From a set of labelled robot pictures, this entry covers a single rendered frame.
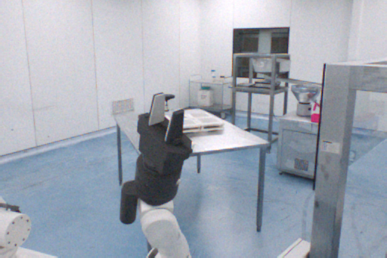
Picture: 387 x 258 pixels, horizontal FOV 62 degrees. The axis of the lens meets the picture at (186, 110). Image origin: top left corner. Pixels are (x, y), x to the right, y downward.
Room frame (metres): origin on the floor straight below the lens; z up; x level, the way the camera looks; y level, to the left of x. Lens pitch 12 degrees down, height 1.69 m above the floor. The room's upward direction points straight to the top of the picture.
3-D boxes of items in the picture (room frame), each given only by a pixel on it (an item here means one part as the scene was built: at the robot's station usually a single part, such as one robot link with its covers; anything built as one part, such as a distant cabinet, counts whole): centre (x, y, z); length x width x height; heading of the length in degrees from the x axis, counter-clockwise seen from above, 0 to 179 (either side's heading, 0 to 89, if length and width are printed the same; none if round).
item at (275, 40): (7.17, -1.59, 1.43); 1.32 x 0.01 x 1.11; 52
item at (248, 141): (3.13, 0.07, 0.83); 1.50 x 1.10 x 0.04; 21
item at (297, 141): (3.95, -1.57, 0.38); 0.63 x 0.57 x 0.76; 52
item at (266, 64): (4.83, -1.30, 0.75); 1.43 x 1.06 x 1.50; 52
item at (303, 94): (4.02, -1.57, 0.95); 0.49 x 0.36 x 0.37; 52
